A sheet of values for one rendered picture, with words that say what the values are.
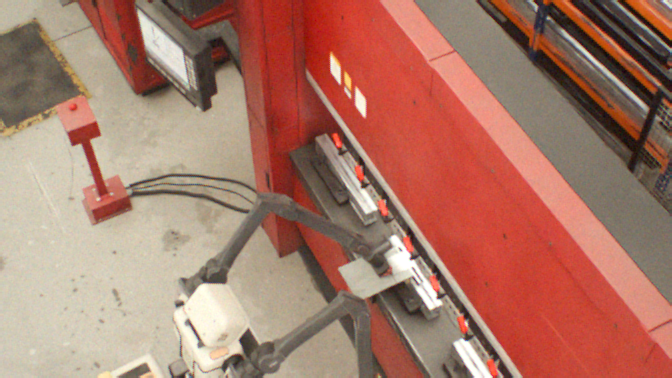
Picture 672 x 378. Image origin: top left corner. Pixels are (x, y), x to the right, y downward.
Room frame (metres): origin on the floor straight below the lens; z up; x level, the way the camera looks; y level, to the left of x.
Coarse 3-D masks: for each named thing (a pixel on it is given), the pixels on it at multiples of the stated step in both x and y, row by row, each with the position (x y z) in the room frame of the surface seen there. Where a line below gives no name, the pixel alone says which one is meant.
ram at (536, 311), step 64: (320, 0) 2.76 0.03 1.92; (320, 64) 2.78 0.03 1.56; (384, 64) 2.32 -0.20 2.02; (384, 128) 2.30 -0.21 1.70; (448, 128) 1.95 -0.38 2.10; (448, 192) 1.91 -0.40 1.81; (448, 256) 1.86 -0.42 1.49; (512, 256) 1.59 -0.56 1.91; (512, 320) 1.52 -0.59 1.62; (576, 320) 1.31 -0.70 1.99
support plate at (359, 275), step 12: (396, 252) 2.20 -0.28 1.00; (348, 264) 2.14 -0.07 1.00; (360, 264) 2.14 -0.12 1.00; (348, 276) 2.08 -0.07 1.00; (360, 276) 2.08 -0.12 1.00; (372, 276) 2.08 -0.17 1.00; (384, 276) 2.08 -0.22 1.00; (396, 276) 2.08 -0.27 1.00; (408, 276) 2.08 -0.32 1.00; (360, 288) 2.02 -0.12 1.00; (372, 288) 2.02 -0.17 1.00; (384, 288) 2.02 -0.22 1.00
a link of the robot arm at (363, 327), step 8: (360, 320) 1.66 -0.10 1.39; (368, 320) 1.66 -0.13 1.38; (360, 328) 1.64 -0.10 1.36; (368, 328) 1.64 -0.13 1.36; (360, 336) 1.64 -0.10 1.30; (368, 336) 1.64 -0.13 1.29; (360, 344) 1.63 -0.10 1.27; (368, 344) 1.63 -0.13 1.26; (360, 352) 1.61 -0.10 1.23; (368, 352) 1.61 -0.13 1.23; (360, 360) 1.59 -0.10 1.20; (368, 360) 1.60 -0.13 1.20; (360, 368) 1.58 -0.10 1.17; (368, 368) 1.58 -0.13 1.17; (360, 376) 1.56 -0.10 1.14; (368, 376) 1.56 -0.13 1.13
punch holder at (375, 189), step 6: (366, 168) 2.41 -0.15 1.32; (366, 174) 2.41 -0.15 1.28; (372, 174) 2.36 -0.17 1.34; (366, 180) 2.40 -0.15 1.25; (372, 180) 2.36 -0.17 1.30; (372, 186) 2.36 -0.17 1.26; (378, 186) 2.32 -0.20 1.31; (372, 192) 2.35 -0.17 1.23; (378, 192) 2.31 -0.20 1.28; (384, 192) 2.29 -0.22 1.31; (372, 198) 2.35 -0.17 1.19; (378, 198) 2.31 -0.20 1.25; (384, 198) 2.29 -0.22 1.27
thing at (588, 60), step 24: (528, 0) 4.05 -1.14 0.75; (552, 24) 3.85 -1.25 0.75; (576, 24) 3.88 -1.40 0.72; (576, 48) 3.63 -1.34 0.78; (600, 48) 3.68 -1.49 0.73; (600, 72) 3.44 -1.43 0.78; (624, 72) 3.50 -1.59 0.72; (648, 72) 3.48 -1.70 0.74; (624, 96) 3.27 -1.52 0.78; (648, 96) 3.30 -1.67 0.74
